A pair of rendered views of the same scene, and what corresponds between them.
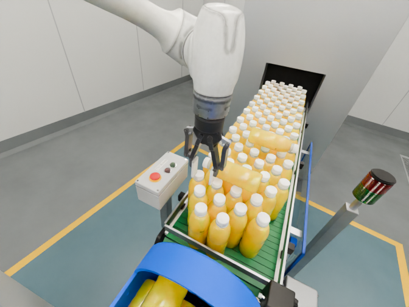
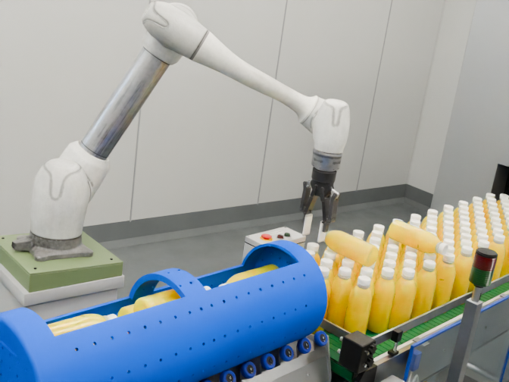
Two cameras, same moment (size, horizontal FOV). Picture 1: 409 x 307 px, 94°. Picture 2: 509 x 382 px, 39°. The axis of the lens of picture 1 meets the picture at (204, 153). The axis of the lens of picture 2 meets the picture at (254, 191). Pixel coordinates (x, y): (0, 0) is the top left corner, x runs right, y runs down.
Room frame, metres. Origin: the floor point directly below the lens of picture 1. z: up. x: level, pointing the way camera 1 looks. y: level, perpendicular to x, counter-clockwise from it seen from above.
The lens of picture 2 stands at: (-1.68, -0.55, 1.97)
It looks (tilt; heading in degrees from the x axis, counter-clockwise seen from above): 17 degrees down; 20
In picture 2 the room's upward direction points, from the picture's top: 8 degrees clockwise
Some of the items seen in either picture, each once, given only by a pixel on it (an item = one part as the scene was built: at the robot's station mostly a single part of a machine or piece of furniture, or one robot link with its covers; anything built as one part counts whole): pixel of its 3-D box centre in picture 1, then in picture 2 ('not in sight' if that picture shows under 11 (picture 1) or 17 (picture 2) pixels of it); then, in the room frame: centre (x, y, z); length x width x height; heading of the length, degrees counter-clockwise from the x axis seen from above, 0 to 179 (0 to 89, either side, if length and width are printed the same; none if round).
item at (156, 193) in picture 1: (164, 178); (274, 248); (0.51, 0.15, 1.05); 0.20 x 0.10 x 0.10; 158
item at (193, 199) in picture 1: (197, 208); not in sight; (0.43, 0.00, 1.00); 0.07 x 0.07 x 0.19
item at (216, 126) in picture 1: (208, 128); (323, 182); (0.43, 0.00, 1.35); 0.08 x 0.07 x 0.09; 68
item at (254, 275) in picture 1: (216, 254); (310, 316); (0.28, -0.08, 0.96); 0.40 x 0.01 x 0.03; 68
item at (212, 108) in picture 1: (211, 102); (326, 159); (0.43, 0.00, 1.42); 0.09 x 0.09 x 0.06
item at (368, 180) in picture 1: (377, 182); (485, 261); (0.43, -0.52, 1.23); 0.06 x 0.06 x 0.04
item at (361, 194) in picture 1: (367, 192); (481, 274); (0.43, -0.52, 1.18); 0.06 x 0.06 x 0.05
